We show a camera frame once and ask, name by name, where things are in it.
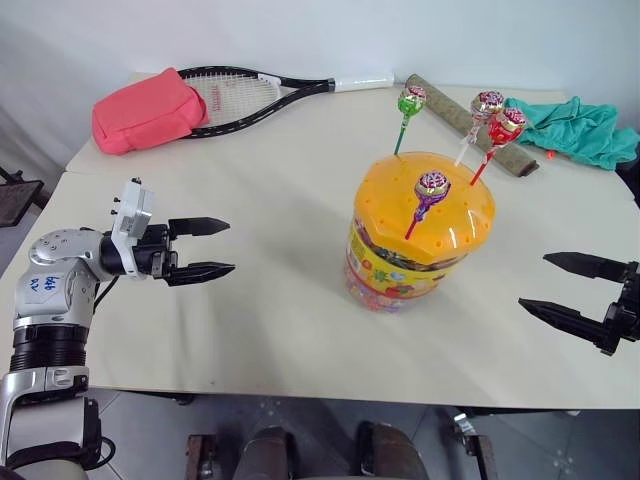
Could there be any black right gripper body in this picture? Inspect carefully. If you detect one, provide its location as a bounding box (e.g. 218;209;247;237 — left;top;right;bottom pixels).
600;261;640;357

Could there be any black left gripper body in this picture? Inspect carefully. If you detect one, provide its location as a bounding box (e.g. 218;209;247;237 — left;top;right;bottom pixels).
133;224;180;282

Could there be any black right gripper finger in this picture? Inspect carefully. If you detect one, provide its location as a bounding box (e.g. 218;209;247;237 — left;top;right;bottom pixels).
543;251;627;282
517;297;609;349

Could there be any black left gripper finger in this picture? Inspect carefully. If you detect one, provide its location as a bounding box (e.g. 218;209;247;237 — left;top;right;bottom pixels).
167;215;232;239
163;260;237;288

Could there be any red wrapped lollipop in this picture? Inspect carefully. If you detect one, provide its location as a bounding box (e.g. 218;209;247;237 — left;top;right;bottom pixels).
468;105;528;188

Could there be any purple wrapped lollipop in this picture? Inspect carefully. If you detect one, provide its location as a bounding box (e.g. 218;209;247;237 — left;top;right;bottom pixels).
404;170;453;241

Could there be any white stick lollipop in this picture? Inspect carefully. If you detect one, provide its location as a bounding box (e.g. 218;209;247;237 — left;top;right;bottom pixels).
453;90;506;168

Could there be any green wrapped lollipop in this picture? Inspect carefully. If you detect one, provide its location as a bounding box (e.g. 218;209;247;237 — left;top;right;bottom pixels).
392;85;428;155

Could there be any pink fabric pouch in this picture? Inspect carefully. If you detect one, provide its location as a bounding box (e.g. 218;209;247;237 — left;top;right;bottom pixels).
91;67;211;156

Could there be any teal crumpled cloth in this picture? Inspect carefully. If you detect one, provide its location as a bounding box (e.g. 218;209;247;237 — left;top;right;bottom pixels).
514;95;640;173

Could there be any black metal stand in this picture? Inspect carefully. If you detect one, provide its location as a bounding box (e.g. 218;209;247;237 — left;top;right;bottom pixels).
0;166;49;229

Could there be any candy jar with orange lid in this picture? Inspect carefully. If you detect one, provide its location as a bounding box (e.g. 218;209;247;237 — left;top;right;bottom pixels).
342;151;499;316

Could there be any dark rounded shape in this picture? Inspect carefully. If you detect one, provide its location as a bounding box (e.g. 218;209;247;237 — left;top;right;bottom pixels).
234;424;297;480
355;421;426;480

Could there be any olive rolled mat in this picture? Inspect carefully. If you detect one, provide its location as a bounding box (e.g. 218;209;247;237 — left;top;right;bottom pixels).
403;73;541;178

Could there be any black white tennis racket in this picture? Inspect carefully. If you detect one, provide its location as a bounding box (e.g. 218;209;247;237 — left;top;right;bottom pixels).
176;65;397;140

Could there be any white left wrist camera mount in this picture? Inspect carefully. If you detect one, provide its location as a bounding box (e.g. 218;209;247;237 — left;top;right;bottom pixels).
109;176;157;277

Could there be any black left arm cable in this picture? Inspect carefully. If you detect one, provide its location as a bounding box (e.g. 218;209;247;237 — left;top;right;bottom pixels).
91;277;122;314

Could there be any brown metal bracket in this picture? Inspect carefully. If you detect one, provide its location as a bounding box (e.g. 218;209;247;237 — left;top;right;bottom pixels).
186;433;222;480
463;433;497;480

